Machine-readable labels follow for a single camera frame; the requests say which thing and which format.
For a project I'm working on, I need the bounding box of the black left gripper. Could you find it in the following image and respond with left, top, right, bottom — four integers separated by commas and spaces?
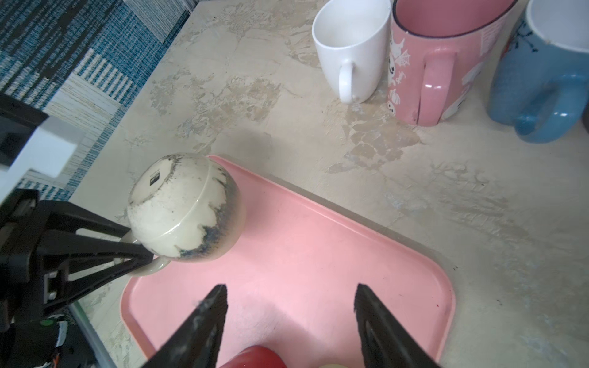
1, 189, 153, 331

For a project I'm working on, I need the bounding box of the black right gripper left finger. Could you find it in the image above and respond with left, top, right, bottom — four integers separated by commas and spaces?
143, 285, 228, 368

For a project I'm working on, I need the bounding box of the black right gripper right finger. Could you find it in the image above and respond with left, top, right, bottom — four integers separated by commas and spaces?
354, 284, 440, 368

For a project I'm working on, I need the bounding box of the pink plastic tray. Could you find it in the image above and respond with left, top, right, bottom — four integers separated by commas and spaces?
121, 158, 456, 367

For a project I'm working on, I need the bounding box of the beige ceramic teapot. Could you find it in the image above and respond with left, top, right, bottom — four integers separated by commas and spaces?
121, 153, 246, 277

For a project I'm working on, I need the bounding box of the pink ghost mug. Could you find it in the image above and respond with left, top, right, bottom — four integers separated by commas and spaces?
387, 0, 516, 127

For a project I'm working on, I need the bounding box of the blue ceramic mug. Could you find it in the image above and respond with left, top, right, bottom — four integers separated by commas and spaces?
487, 0, 588, 144

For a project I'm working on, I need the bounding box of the white ceramic mug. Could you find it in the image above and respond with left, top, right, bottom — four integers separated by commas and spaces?
311, 0, 392, 104

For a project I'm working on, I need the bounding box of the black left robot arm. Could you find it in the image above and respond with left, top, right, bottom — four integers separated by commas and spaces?
1, 189, 153, 367

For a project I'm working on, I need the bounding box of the red ceramic mug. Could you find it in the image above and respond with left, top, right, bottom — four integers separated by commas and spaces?
221, 346, 287, 368

